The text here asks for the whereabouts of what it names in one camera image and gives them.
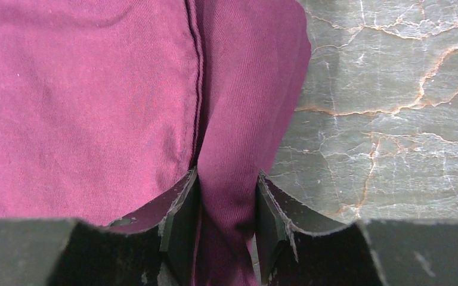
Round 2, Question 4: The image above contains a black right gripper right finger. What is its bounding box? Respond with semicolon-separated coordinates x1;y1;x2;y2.
256;172;458;285

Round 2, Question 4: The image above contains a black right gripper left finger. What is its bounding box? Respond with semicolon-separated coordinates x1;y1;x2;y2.
0;168;199;285

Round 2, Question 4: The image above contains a purple cloth wrap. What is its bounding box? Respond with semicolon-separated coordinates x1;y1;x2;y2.
0;1;311;285

